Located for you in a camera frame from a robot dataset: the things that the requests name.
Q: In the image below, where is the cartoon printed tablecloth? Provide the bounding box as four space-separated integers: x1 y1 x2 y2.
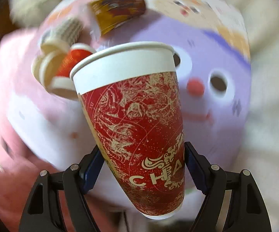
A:
0 0 253 223

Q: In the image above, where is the small red paper cup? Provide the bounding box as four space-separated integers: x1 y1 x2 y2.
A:
49 43 96 101

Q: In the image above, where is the tall red gold paper cup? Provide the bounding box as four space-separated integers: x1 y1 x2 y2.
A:
70 41 185 219

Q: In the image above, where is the brown patterned plastic cup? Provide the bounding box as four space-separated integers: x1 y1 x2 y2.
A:
88 0 146 38

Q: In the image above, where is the grey checkered paper cup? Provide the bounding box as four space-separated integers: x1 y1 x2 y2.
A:
40 17 84 55

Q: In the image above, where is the kraft brown paper cup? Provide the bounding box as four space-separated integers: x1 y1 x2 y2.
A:
31 51 66 89

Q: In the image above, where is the pink fluffy blanket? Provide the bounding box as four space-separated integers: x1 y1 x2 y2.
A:
0 28 121 232

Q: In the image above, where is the white floral curtain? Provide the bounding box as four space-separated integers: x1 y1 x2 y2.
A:
225 0 279 231

